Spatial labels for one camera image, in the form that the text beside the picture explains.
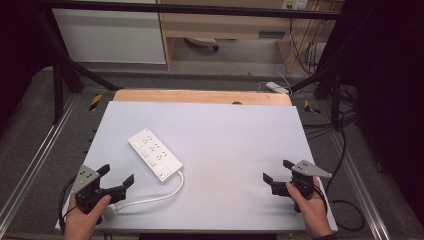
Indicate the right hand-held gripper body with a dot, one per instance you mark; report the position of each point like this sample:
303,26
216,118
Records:
302,181

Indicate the person's left hand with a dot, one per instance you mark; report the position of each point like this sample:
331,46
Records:
81,225

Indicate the white plug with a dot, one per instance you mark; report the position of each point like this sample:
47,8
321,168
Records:
109,212

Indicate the small white power strip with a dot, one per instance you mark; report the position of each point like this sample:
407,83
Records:
277,87

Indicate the wooden board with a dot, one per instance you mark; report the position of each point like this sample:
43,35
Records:
200,97

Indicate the white cabinet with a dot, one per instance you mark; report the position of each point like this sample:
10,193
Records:
106,36

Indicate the black metal frame bar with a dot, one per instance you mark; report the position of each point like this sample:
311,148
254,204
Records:
186,10

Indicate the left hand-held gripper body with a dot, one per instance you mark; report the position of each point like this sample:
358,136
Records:
87,195

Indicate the black metal stand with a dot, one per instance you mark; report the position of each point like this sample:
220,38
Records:
61,66
330,86

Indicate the person's right hand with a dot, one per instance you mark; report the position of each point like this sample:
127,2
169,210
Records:
315,213

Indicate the aluminium rail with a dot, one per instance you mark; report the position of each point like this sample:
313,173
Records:
36,156
361,193

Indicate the white wall socket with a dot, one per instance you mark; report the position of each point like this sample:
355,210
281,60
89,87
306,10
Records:
294,4

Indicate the white table mat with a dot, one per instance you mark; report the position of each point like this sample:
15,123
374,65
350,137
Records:
220,143

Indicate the office chair base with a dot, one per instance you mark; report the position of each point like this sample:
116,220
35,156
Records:
203,42

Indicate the wooden desk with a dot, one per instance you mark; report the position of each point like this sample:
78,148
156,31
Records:
226,26

